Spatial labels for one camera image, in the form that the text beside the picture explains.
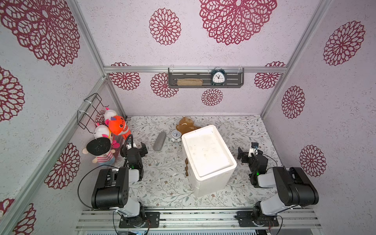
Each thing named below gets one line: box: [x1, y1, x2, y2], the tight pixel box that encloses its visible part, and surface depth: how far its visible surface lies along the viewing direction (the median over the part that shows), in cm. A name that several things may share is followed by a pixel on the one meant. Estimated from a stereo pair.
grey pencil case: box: [153, 130, 166, 152], surface depth 105 cm
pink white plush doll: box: [94, 107, 120, 149], surface depth 88 cm
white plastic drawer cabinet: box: [182, 124, 237, 198], surface depth 73 cm
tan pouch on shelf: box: [176, 78, 204, 87], surface depth 90 cm
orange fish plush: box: [108, 115, 132, 141], surface depth 91 cm
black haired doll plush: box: [82, 137, 116, 166], surface depth 80 cm
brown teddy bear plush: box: [176, 116, 202, 136], surface depth 106 cm
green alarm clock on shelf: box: [211, 68, 226, 87], surface depth 92 cm
